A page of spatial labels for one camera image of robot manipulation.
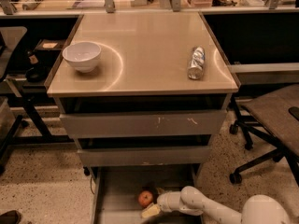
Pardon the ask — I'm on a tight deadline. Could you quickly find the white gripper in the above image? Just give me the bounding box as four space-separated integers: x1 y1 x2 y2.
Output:
141 188 180 218

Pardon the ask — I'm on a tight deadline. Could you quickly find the red apple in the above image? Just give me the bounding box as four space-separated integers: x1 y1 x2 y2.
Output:
138 190 153 208

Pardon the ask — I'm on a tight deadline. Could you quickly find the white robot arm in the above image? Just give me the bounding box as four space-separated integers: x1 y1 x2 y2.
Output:
138 186 291 224

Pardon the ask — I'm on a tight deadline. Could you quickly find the open bottom drawer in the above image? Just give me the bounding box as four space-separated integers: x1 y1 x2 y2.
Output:
91 165 204 224

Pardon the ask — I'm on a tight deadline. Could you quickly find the middle drawer front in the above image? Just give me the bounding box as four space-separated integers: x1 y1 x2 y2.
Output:
78 146 211 167

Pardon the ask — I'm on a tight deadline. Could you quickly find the grey drawer cabinet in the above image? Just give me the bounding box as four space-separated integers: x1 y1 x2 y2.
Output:
44 11 241 176

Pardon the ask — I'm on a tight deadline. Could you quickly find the top drawer front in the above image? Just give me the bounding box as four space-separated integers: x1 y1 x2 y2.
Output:
60 110 226 138

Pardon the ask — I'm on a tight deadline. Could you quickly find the crushed silver can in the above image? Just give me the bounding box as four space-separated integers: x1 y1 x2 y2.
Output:
187 47 206 80

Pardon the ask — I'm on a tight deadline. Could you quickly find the black office chair right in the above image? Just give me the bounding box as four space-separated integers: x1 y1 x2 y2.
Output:
229 84 299 185

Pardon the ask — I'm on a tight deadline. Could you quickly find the black shoe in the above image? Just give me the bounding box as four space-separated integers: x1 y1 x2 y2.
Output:
0 211 21 224

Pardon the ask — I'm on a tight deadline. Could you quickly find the white bowl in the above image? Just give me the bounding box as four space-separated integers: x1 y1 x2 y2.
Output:
63 41 102 73

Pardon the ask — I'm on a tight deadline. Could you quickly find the black round object on shelf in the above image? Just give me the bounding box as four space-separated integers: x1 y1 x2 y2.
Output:
25 66 48 82

